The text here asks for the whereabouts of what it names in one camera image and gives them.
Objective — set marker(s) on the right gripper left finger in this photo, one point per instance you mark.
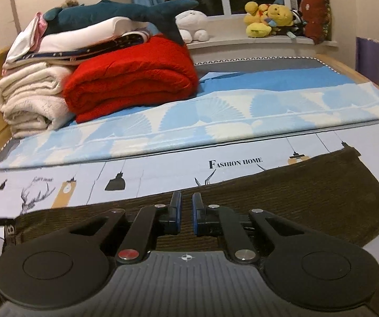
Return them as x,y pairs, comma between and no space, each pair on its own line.
151,222

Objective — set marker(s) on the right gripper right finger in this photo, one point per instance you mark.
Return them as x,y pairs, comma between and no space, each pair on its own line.
232,230

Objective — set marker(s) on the dark olive corduroy pants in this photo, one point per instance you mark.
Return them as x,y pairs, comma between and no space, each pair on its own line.
333,193

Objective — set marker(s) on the white printed bed sheet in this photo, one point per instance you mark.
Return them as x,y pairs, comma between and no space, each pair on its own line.
24,191

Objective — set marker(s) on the blue patterned folded sheet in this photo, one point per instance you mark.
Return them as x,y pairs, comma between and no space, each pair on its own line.
229,106

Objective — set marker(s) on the cream folded blanket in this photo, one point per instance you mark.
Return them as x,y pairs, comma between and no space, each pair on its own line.
31,99

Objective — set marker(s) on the red folded blanket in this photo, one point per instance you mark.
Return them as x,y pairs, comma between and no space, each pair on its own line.
153,73

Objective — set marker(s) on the stack of folded linens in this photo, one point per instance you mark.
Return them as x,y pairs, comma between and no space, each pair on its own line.
32,46

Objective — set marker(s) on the white plush toy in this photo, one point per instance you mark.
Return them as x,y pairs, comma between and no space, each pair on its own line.
192,26

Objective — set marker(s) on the dark teal shark plush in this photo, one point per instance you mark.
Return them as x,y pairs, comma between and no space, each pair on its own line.
162,16

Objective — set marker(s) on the yellow plush toys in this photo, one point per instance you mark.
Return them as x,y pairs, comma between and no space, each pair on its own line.
264,20

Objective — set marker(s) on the purple folder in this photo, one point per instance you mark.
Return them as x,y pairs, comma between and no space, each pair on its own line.
367,58

